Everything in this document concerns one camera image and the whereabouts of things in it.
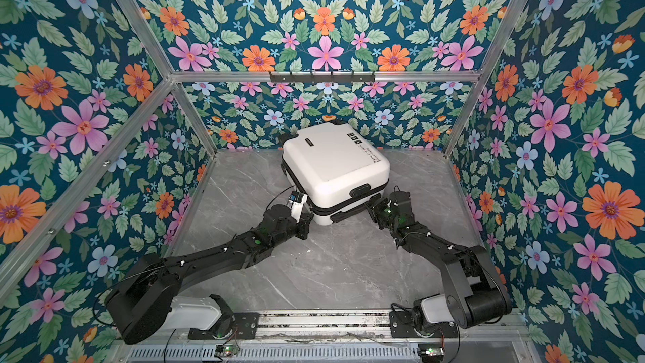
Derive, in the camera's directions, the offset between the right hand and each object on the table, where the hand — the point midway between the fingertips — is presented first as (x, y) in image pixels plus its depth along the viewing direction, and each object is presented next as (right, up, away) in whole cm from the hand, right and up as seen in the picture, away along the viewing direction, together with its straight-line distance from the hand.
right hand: (363, 200), depth 88 cm
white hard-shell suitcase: (-9, +11, -7) cm, 16 cm away
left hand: (-16, -3, -6) cm, 17 cm away
